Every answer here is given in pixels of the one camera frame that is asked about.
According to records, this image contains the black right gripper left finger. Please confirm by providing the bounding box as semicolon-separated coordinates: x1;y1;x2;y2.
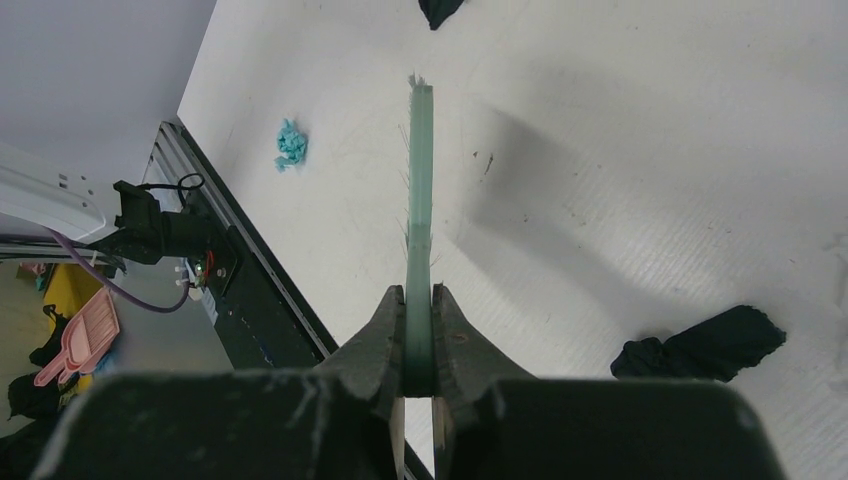
32;285;405;479

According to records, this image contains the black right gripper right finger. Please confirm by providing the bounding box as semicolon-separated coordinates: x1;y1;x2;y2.
432;284;785;479

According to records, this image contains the green hand brush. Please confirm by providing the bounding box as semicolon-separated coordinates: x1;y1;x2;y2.
403;74;434;398

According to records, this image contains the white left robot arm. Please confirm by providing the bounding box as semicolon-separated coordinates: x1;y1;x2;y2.
1;143;120;244

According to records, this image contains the teal paper scrap lower left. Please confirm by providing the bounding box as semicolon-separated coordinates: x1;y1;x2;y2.
274;119;308;173

